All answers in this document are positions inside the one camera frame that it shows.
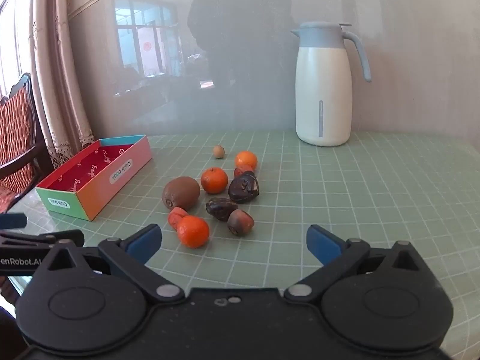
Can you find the small dark date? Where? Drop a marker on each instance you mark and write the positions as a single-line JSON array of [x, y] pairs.
[[220, 209]]

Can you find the window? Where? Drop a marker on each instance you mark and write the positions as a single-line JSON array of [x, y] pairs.
[[11, 26]]

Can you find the wooden sofa with red cushions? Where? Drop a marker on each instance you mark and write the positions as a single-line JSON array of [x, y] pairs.
[[17, 127]]

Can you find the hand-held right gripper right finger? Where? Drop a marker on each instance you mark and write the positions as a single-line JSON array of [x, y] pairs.
[[322, 245]]

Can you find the green checked table cover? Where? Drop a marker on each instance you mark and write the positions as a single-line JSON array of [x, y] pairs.
[[375, 195]]

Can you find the white and grey thermos jug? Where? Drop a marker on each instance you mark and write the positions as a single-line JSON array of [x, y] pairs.
[[322, 93]]

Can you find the brown kiwi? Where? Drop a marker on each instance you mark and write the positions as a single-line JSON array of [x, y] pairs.
[[181, 193]]

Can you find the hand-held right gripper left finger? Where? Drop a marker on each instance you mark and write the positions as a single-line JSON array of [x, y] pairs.
[[144, 242]]

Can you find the beige embroidered curtain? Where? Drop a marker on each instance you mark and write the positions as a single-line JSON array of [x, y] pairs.
[[56, 82]]

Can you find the orange tangerine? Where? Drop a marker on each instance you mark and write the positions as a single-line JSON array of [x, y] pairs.
[[214, 180], [193, 231], [246, 160]]

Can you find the small tan longan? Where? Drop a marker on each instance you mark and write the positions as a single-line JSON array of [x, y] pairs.
[[219, 152]]

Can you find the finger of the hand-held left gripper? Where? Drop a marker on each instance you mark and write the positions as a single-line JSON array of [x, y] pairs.
[[37, 238], [11, 220]]

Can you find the large dark wrinkled date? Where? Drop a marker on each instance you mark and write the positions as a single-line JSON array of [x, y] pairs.
[[243, 188]]

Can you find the reddish brown round fruit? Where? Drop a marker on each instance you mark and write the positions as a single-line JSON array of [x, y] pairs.
[[240, 222]]

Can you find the small red fruit piece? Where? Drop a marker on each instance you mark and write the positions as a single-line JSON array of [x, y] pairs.
[[175, 218], [240, 171]]

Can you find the colourful cardboard box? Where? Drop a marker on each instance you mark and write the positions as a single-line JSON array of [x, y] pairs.
[[93, 180]]

